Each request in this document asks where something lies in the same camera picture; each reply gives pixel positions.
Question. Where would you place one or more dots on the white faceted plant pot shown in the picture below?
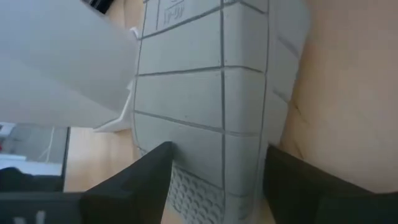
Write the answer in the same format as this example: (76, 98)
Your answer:
(62, 62)

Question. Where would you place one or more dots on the white rubber slide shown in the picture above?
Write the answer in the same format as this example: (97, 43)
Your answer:
(192, 93)

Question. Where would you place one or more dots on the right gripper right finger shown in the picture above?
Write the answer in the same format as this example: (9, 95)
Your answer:
(311, 199)

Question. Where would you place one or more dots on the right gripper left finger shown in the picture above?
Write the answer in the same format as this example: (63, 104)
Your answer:
(124, 199)

